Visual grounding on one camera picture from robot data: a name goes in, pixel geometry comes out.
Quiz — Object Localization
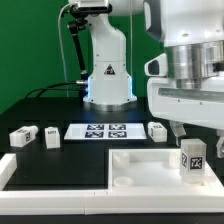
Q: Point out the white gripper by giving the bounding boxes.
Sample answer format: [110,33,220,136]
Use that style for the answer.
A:
[143,53,224,159]

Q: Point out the white square table top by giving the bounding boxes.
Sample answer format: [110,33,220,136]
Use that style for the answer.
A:
[107,148,215,192]

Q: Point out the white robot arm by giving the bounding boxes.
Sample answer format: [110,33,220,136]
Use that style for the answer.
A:
[68,0,224,157]

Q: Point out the white U-shaped obstacle fence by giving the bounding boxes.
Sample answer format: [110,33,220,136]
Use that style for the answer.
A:
[0,154,224,215]

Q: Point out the white tag sheet with markers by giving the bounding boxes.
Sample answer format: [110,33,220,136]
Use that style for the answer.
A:
[64,123,146,140]

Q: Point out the black cables at base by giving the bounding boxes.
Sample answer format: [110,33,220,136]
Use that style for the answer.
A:
[24,79,90,99]

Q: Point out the grey cable hanging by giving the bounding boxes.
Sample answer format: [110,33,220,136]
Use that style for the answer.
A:
[57,3,72,98]

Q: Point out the camera on top mount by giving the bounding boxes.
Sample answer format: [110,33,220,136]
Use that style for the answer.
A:
[68,0,112,14]

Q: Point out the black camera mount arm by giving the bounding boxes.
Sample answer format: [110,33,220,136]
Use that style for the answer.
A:
[67,18,90,81]

